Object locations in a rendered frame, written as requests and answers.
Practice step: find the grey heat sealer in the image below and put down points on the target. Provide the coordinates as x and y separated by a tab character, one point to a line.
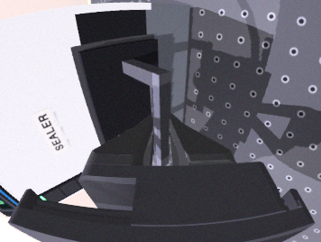
65	89

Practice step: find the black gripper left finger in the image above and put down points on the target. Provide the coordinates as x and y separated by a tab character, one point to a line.
128	147

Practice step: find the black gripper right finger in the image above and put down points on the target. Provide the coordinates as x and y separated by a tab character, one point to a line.
194	148

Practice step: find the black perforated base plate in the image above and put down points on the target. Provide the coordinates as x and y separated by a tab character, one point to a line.
253	85

